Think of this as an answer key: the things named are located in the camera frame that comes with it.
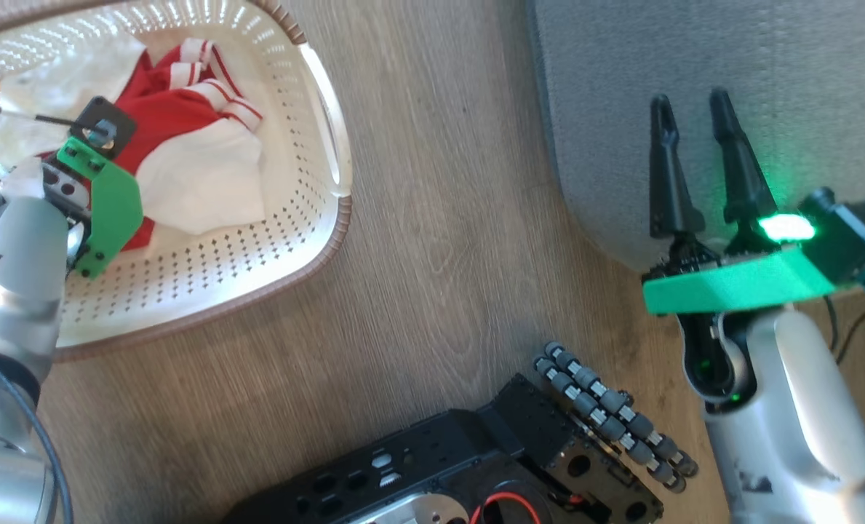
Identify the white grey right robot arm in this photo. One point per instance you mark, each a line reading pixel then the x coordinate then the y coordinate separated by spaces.
pixel 803 407

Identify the grey roller omni wheel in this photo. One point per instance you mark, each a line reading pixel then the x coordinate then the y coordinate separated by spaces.
pixel 607 407

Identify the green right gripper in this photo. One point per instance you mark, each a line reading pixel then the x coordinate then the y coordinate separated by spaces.
pixel 738 287

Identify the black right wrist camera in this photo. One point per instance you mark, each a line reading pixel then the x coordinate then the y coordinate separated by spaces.
pixel 850 233

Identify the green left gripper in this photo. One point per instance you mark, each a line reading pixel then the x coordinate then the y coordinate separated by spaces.
pixel 116 211

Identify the cream perforated laundry basket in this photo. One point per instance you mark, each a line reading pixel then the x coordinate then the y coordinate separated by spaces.
pixel 257 276

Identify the red and white garment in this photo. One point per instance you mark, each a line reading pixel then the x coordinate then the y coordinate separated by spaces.
pixel 199 175

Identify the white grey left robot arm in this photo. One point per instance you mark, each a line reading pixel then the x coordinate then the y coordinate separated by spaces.
pixel 10 291

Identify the black robot base chassis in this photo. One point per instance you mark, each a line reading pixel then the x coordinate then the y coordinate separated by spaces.
pixel 439 458

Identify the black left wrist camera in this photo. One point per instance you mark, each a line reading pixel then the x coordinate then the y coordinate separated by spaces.
pixel 112 115

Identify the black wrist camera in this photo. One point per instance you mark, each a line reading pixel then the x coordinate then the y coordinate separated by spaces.
pixel 850 233
pixel 112 115

